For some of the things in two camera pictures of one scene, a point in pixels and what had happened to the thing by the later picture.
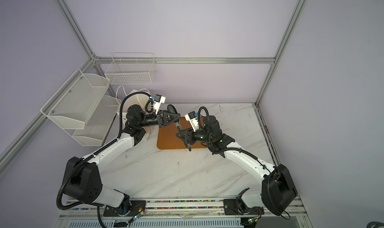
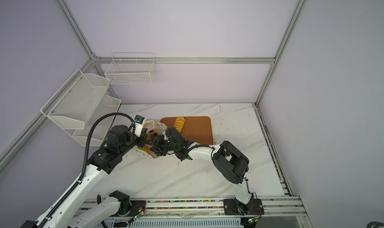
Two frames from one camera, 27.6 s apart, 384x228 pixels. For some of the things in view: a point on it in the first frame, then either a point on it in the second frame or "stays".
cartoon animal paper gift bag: x=138 y=97 → x=153 y=129
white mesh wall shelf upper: x=72 y=105 stays
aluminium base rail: x=188 y=212 stays
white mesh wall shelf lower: x=98 y=125 stays
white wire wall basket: x=131 y=68 stays
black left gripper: x=163 y=119 → x=142 y=138
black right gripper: x=189 y=136 → x=158 y=142
